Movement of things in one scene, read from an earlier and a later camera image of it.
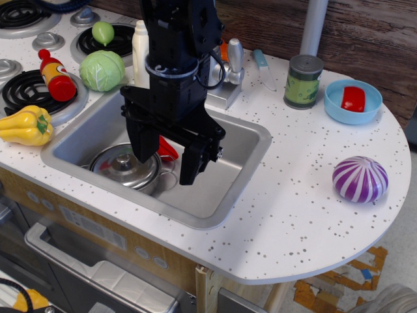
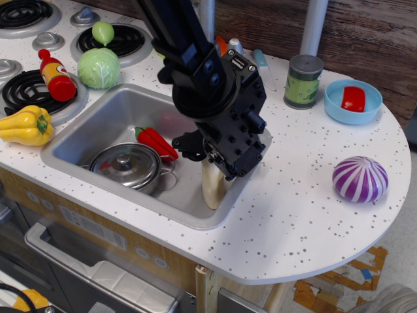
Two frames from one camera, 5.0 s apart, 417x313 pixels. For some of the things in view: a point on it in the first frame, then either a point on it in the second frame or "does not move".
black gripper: x=174 y=107 → x=228 y=117
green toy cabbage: x=101 y=70 does not move
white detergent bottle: x=141 y=56 → x=214 y=184
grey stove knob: x=9 y=69 does not move
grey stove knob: x=47 y=40 does not move
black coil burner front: x=28 y=88 does not move
